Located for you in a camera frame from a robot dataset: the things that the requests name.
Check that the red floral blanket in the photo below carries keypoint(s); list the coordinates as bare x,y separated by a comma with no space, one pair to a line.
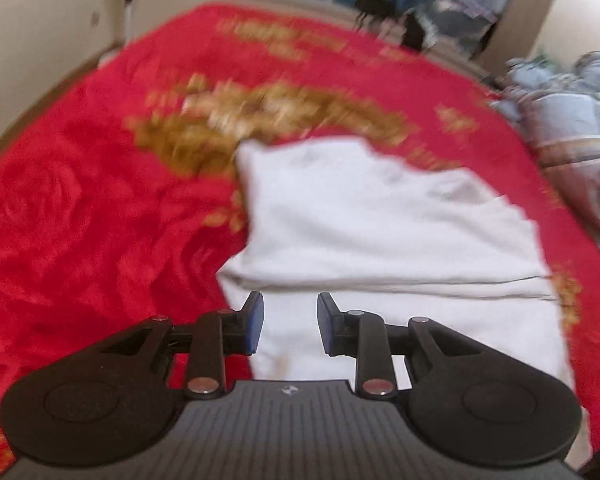
80,210

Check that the black and white cloth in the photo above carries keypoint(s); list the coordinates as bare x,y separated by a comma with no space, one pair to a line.
414,32

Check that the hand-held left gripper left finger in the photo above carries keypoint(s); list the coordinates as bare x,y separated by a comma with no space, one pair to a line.
254,322

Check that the plaid quilt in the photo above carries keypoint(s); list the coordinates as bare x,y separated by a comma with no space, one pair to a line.
575,125

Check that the clear plastic storage box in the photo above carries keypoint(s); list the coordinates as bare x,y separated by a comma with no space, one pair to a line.
460,20

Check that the white garment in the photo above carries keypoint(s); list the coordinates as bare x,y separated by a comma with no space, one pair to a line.
380,225

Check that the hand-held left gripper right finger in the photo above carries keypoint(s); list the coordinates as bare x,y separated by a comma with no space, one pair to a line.
325,324

